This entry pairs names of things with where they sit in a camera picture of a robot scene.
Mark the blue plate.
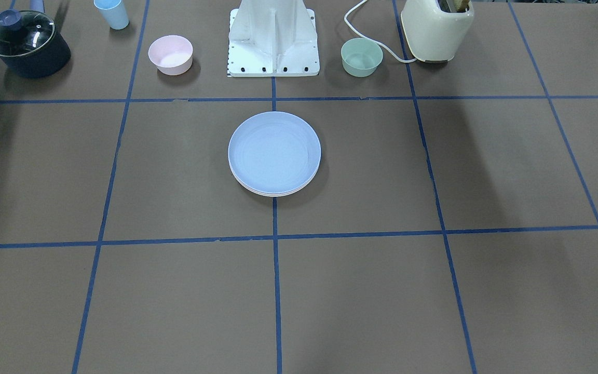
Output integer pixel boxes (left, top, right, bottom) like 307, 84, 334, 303
228, 111, 322, 172

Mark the pink plate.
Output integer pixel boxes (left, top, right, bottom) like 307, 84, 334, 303
230, 164, 319, 197

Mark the cream toaster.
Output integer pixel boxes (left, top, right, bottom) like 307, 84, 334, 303
400, 1, 475, 64

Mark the green bowl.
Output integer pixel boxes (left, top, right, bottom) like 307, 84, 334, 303
340, 38, 384, 77

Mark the cream plate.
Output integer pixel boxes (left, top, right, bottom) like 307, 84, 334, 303
236, 178, 313, 198

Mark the pink bowl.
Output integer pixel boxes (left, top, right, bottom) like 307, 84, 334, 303
147, 35, 194, 76

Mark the light blue cup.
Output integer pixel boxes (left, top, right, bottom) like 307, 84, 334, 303
93, 0, 130, 30

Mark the dark blue saucepan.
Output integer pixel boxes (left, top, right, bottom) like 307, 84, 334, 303
0, 1, 72, 78

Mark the glass pot lid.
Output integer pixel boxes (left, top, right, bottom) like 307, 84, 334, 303
0, 9, 57, 57

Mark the white toaster cable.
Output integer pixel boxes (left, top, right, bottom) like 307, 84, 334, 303
344, 0, 417, 64

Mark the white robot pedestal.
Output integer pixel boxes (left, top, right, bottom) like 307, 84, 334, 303
227, 1, 320, 77

